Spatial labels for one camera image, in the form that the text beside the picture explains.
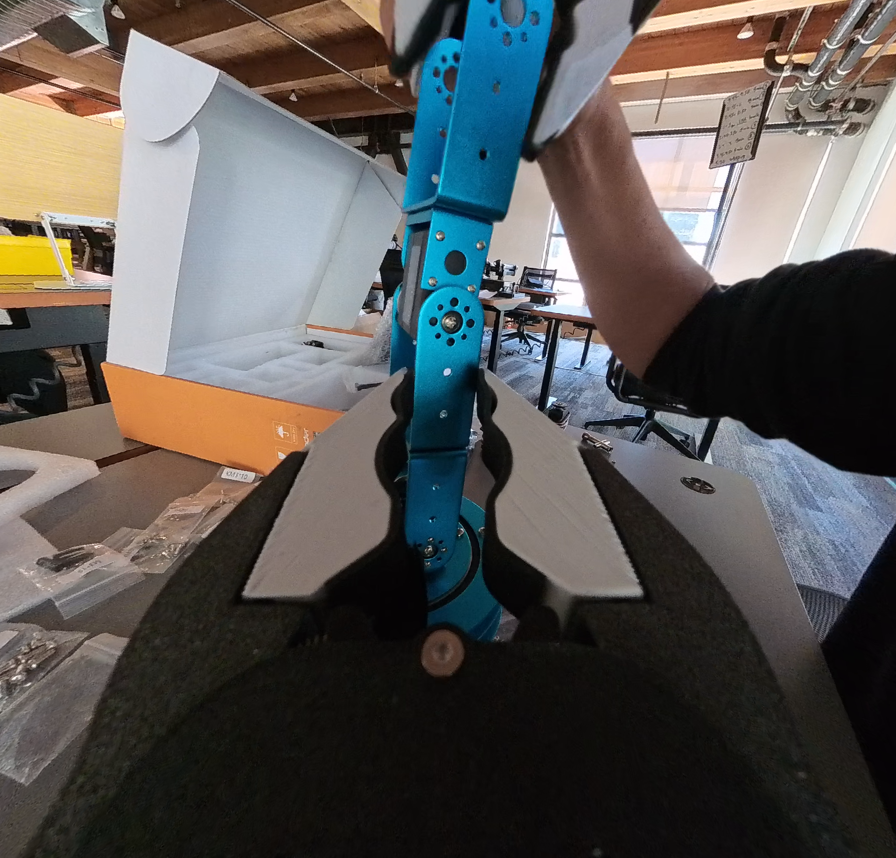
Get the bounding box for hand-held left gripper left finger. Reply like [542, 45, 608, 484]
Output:
[241, 369, 428, 603]

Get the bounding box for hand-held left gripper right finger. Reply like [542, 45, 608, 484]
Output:
[477, 369, 645, 601]

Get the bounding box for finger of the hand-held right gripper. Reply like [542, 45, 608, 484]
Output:
[520, 0, 674, 164]
[380, 0, 478, 81]

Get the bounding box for blue toy robot arm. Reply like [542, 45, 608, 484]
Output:
[387, 0, 564, 643]

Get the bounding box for person's right forearm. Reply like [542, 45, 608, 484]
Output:
[538, 91, 896, 477]

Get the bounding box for grey desk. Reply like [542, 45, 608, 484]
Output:
[0, 402, 844, 858]

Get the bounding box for wood-edged desk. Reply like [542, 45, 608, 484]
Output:
[483, 287, 597, 411]
[0, 287, 113, 404]

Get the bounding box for black office chair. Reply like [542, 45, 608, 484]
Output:
[584, 354, 722, 461]

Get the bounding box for white foam box insert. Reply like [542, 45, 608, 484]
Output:
[164, 326, 393, 411]

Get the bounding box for hanging note board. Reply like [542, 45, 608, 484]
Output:
[708, 80, 774, 169]

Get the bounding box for pile of small parts bags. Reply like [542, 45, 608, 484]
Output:
[0, 465, 266, 785]

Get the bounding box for grey ceiling pipes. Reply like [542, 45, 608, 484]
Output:
[763, 0, 896, 138]

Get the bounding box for open white cardboard box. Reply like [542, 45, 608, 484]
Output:
[101, 30, 410, 474]

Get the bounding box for person's black clothing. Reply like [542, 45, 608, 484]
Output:
[822, 522, 896, 803]

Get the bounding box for yellow plastic case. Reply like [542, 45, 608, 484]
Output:
[0, 235, 74, 292]

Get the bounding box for white foam ring piece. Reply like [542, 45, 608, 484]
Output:
[0, 445, 100, 523]

